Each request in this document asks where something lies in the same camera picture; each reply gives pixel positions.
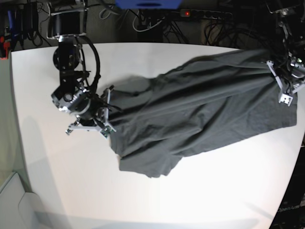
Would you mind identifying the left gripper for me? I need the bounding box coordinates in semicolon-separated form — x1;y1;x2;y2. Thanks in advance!
277;69;305;94

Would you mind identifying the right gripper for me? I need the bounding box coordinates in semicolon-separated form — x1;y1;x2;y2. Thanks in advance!
76;95;109;128

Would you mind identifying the dark grey t-shirt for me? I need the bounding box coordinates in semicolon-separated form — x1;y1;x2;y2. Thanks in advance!
109;50;297;178

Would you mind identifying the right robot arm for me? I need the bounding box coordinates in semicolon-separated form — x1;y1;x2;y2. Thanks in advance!
47;0;113;134

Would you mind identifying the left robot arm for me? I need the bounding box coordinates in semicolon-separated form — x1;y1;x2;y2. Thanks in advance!
266;0;305;95

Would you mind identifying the black power strip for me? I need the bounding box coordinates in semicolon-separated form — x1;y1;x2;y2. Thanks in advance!
169;9;233;20

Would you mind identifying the red clamp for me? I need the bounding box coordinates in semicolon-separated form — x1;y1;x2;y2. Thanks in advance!
0;36;10;60

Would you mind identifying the grey chair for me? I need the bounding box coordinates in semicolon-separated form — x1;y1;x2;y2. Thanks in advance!
0;173;46;229

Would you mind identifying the blue box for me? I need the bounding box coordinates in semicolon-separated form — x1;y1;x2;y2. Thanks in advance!
115;0;182;9

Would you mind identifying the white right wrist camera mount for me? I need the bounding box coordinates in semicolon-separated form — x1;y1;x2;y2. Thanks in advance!
65;85;116;138

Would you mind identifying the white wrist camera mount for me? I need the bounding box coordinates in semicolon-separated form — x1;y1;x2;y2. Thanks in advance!
65;85;116;138
266;58;305;106

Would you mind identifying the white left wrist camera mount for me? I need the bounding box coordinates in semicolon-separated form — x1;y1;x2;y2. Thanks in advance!
266;58;305;106

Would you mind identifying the black equipment with cables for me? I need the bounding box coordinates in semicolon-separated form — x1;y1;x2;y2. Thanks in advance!
2;0;46;50

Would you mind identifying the white cable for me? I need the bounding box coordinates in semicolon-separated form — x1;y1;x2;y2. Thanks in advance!
132;14;165;32

